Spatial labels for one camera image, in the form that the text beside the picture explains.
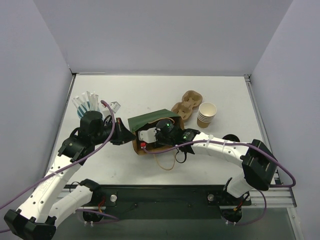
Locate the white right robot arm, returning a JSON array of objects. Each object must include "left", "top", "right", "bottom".
[{"left": 155, "top": 119, "right": 277, "bottom": 204}]

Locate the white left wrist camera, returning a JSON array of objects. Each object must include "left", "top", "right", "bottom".
[{"left": 101, "top": 101, "right": 121, "bottom": 118}]

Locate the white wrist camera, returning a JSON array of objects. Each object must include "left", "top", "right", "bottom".
[
  {"left": 101, "top": 101, "right": 121, "bottom": 118},
  {"left": 137, "top": 127, "right": 157, "bottom": 150}
]

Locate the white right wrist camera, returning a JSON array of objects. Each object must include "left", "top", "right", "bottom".
[{"left": 137, "top": 127, "right": 157, "bottom": 150}]

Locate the blue straw holder cup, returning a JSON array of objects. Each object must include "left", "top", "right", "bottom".
[{"left": 77, "top": 104, "right": 91, "bottom": 119}]

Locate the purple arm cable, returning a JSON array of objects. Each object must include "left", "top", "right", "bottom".
[
  {"left": 0, "top": 100, "right": 117, "bottom": 211},
  {"left": 142, "top": 141, "right": 296, "bottom": 188}
]

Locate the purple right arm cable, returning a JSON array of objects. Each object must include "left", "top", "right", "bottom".
[{"left": 142, "top": 141, "right": 296, "bottom": 188}]

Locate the stack of paper cups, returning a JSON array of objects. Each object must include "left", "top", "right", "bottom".
[{"left": 197, "top": 102, "right": 217, "bottom": 128}]

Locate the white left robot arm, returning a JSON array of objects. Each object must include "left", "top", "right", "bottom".
[{"left": 4, "top": 110, "right": 136, "bottom": 240}]

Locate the aluminium frame rail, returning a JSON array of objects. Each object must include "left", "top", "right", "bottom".
[{"left": 249, "top": 172, "right": 298, "bottom": 209}]

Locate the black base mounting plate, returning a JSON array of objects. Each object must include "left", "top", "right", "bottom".
[{"left": 85, "top": 185, "right": 252, "bottom": 220}]

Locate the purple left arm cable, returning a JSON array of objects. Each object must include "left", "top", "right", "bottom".
[{"left": 0, "top": 100, "right": 117, "bottom": 211}]

